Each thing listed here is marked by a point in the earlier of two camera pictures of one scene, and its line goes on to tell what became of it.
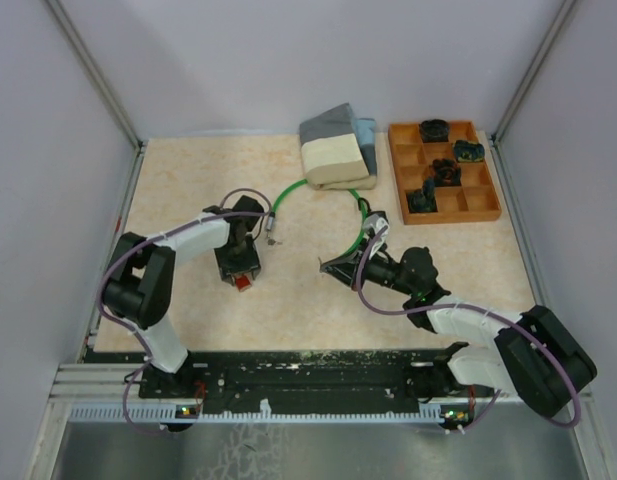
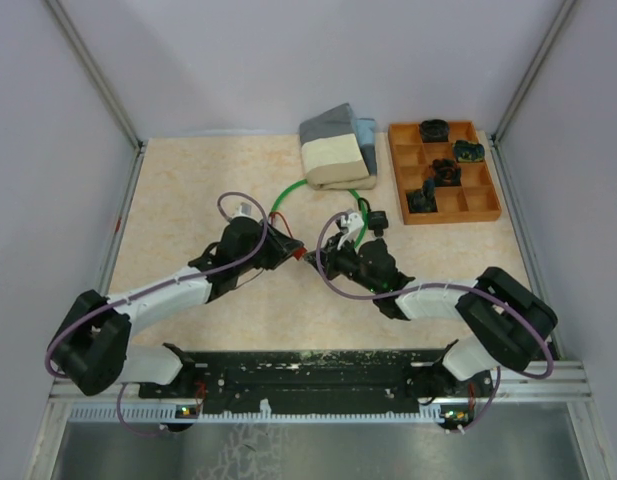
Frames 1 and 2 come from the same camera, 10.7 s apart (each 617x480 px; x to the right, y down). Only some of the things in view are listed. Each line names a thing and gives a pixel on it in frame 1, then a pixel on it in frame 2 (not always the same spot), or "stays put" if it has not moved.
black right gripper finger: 345,273 → 311,258
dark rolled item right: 466,151 stays put
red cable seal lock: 242,282 → 299,252
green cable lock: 270,219 stays put
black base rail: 302,378 stays put
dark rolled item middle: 445,172 stays put
